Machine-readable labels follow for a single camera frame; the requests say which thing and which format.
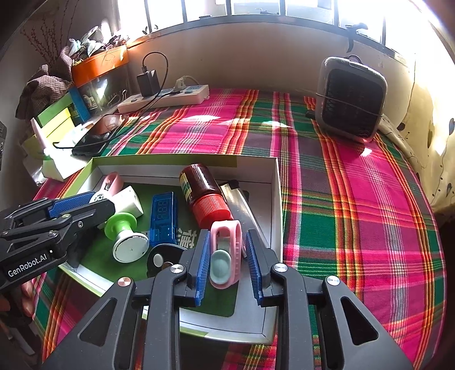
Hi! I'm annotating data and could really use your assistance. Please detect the brown cloth bundle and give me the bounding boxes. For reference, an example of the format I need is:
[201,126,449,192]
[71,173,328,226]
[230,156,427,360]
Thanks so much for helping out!
[15,64,72,120]

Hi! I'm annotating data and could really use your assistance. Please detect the black round key fob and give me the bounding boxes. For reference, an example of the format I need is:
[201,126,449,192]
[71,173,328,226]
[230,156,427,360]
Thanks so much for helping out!
[146,244,186,278]

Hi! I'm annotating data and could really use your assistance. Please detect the silver lighter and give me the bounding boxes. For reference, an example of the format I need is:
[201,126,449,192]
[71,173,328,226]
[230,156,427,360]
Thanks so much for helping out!
[220,180,269,247]

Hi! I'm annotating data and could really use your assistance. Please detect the red cap brown bottle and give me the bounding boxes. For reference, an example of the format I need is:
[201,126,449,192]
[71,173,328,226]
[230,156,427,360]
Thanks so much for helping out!
[179,163,233,229]

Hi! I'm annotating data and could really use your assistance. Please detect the yellow green boxes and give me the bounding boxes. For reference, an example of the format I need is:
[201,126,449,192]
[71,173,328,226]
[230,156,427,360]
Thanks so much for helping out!
[36,87,91,144]

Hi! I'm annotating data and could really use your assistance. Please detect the blue usb tester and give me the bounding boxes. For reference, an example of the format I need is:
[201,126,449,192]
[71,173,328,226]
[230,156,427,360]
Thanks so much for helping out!
[149,191,178,248]

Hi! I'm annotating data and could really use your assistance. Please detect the black smartphone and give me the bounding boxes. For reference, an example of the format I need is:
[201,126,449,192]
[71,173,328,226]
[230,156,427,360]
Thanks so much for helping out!
[72,114,125,157]

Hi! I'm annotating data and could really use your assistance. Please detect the black charging cable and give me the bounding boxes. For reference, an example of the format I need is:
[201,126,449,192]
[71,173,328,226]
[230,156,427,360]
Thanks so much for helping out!
[51,51,186,151]

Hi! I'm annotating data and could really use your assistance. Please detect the pink red small clip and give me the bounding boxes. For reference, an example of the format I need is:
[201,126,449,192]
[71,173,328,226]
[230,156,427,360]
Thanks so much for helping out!
[100,172,123,197]

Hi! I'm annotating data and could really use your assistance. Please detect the pink clip with teal pad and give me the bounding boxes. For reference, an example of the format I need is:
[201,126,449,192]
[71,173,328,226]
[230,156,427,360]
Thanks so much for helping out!
[209,220,243,290]

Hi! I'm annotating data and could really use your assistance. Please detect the orange planter box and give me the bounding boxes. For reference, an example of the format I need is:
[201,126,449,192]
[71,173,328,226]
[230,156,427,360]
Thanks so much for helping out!
[72,46,129,88]

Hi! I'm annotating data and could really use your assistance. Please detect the white round cap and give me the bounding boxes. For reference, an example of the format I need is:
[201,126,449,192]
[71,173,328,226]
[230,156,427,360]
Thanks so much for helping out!
[90,191,108,204]

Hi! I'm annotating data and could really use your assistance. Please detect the heart pattern curtain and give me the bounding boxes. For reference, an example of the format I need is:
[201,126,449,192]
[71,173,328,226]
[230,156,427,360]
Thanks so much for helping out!
[382,52,454,216]

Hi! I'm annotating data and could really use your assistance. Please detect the white power strip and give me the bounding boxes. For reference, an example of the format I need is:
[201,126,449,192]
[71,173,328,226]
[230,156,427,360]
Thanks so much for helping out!
[117,85,210,114]

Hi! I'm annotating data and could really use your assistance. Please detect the green cardboard box tray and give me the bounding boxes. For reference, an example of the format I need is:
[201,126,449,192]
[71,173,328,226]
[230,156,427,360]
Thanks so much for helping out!
[62,154,283,344]

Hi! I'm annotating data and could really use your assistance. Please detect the green white spool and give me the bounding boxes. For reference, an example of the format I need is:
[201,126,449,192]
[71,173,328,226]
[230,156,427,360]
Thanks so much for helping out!
[104,212,149,264]

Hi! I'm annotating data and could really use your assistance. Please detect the person left hand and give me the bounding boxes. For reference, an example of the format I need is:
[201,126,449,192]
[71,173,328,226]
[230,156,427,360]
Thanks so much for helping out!
[21,281,35,318]

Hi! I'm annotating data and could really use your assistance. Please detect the black plugged charger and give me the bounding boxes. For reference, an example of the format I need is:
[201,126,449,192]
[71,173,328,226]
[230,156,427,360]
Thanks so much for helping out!
[136,70,160,97]

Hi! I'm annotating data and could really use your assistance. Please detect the white usb charger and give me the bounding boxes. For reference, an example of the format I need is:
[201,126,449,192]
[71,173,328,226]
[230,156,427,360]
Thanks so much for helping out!
[110,186,143,218]

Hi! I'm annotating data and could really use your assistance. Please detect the plaid pink green blanket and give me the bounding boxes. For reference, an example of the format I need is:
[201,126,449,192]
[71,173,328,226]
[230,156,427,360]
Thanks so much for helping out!
[32,88,447,370]

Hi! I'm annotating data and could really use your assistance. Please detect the grey small heater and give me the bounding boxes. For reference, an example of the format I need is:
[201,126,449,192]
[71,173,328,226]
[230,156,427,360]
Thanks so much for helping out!
[315,56,388,143]

